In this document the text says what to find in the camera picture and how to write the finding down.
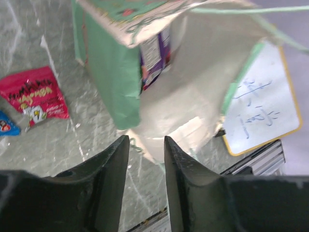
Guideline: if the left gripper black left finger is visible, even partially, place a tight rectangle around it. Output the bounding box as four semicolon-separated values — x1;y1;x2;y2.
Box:
0;135;130;232

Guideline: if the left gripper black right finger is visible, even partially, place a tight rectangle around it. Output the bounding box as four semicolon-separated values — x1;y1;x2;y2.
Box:
164;136;309;232

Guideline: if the green printed paper bag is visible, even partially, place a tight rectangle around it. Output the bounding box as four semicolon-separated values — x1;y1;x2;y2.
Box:
71;0;309;163

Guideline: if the blue snack packet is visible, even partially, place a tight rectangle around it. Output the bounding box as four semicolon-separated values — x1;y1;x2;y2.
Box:
0;111;20;136

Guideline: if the red snack packet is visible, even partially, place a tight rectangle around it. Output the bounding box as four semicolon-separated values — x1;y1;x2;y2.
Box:
0;66;70;131

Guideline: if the purple snack box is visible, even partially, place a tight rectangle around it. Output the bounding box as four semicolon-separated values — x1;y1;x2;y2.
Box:
140;27;171;91

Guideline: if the aluminium extrusion rail frame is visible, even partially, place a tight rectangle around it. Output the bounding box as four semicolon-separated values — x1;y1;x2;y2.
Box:
119;137;285;232

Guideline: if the white whiteboard wooden frame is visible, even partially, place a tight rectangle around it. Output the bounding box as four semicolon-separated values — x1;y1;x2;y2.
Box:
223;42;302;156

